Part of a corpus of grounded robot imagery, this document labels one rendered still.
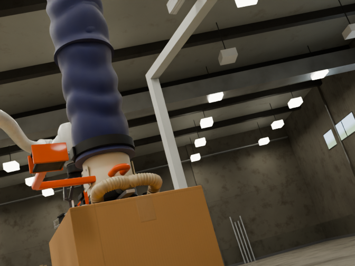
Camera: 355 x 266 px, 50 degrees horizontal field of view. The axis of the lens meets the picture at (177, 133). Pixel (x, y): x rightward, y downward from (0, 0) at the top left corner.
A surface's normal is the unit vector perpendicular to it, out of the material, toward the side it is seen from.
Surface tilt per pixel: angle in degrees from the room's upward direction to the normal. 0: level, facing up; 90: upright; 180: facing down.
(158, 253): 90
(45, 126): 90
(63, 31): 99
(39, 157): 90
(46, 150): 90
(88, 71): 77
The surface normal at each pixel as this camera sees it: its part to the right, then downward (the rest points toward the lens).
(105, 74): 0.49, -0.59
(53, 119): 0.04, -0.34
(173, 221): 0.37, -0.39
